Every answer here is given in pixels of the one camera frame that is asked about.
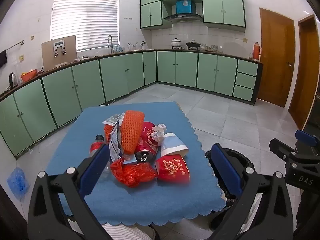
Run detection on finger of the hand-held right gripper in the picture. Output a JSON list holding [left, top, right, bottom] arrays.
[[269, 138, 304, 167], [294, 129, 320, 153]]

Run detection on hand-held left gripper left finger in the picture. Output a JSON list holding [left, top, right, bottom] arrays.
[[27, 142, 112, 240]]

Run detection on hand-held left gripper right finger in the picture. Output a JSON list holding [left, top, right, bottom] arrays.
[[210, 143, 294, 240]]

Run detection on bin with black bag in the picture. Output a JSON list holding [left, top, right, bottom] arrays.
[[205, 147, 263, 232]]

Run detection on plastic bottle with red label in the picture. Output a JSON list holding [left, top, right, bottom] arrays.
[[90, 134, 113, 180]]

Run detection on red plastic bag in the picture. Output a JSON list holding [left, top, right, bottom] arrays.
[[110, 158, 158, 188]]

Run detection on small orange foam fruit net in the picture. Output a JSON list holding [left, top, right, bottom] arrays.
[[104, 124, 115, 143]]

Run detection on white plastic wrapper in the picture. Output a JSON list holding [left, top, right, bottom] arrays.
[[102, 112, 125, 125]]

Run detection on large orange foam fruit net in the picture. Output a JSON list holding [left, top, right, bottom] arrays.
[[120, 110, 145, 155]]

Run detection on red paper cup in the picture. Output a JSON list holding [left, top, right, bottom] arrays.
[[154, 155, 190, 182]]

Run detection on red soda can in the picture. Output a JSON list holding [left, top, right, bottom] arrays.
[[134, 121, 162, 163]]

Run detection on white and blue paper cup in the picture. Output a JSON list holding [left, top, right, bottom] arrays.
[[160, 132, 190, 159]]

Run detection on white tissue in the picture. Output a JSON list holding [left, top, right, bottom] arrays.
[[151, 123, 167, 144]]

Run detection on wooden door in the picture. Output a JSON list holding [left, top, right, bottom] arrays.
[[256, 7, 296, 108], [288, 14, 320, 130]]

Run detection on blue scalloped tablecloth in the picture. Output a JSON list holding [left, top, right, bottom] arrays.
[[46, 101, 225, 227]]

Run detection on person's striped clothing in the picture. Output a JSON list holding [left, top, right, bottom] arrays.
[[101, 224, 157, 240]]

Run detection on green lower kitchen cabinets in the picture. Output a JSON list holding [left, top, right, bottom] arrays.
[[0, 49, 263, 157]]

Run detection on blue plastic shoe cover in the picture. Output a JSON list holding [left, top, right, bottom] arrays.
[[7, 167, 30, 198]]

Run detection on orange thermos flask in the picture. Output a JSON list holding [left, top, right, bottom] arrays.
[[253, 41, 261, 61]]

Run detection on red plastic basin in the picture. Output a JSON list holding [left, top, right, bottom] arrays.
[[20, 69, 38, 82]]

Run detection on wooden cutting board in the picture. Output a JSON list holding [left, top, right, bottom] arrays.
[[41, 35, 77, 68]]

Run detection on green upper cabinets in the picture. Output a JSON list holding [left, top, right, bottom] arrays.
[[140, 0, 247, 30]]

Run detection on white window blind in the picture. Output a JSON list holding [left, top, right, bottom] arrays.
[[51, 0, 120, 53]]

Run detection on black range hood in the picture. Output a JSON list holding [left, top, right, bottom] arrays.
[[164, 13, 203, 23]]

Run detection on steel towel rail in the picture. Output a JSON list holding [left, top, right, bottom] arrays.
[[5, 40, 25, 52]]

